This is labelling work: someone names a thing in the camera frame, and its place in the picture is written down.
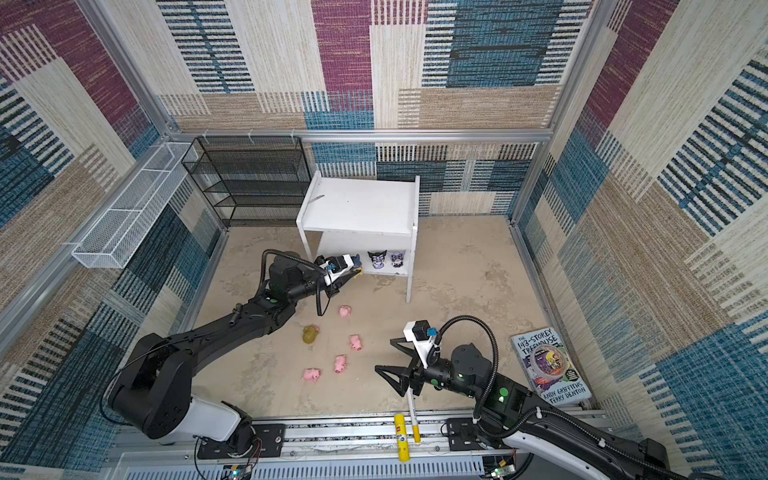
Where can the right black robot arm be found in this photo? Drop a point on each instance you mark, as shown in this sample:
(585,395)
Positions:
(508,414)

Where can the black-eared figure toy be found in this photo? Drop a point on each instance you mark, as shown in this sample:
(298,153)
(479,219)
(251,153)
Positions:
(377,259)

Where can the purple-eared black figure toy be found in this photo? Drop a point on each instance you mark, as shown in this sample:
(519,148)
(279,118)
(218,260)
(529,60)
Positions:
(397,258)

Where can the pink pig toy lower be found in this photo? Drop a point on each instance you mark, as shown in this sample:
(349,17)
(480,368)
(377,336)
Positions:
(340,364)

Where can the white wire mesh basket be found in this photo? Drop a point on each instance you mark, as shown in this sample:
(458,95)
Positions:
(117,234)

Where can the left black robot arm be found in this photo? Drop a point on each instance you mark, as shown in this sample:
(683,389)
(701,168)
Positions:
(153,390)

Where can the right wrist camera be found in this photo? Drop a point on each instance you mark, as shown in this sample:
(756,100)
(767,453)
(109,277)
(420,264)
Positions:
(424,339)

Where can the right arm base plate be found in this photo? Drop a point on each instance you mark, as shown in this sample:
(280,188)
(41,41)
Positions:
(462,435)

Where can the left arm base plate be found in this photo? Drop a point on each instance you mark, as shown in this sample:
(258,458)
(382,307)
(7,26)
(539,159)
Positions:
(249,442)

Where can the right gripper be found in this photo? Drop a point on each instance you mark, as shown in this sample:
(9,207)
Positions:
(404,374)

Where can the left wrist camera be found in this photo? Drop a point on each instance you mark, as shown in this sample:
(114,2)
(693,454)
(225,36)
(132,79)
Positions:
(335,264)

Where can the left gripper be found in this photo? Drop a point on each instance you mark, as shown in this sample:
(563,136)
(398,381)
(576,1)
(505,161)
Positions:
(331,291)

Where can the treehouse book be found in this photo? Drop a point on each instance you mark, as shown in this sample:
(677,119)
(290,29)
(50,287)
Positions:
(571,389)

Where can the black wire mesh rack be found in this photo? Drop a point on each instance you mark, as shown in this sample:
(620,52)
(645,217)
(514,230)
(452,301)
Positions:
(250,181)

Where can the white two-tier shelf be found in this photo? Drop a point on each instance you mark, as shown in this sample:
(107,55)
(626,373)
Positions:
(353,216)

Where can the round sticker tape roll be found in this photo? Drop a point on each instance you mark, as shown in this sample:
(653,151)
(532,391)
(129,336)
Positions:
(548,362)

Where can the pink pig toy left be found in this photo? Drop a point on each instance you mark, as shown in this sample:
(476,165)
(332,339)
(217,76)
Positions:
(311,374)

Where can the olive green toy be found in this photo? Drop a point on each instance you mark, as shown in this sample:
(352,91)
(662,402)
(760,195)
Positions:
(310,333)

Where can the white yellow marker pen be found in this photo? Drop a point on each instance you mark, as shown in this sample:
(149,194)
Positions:
(413,416)

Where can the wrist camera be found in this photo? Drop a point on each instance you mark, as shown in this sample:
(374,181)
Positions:
(335,264)
(424,339)

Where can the yellow glue stick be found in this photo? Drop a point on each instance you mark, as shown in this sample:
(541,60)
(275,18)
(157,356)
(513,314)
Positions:
(402,438)

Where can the pink pig toy middle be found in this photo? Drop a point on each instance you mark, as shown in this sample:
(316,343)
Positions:
(355,342)

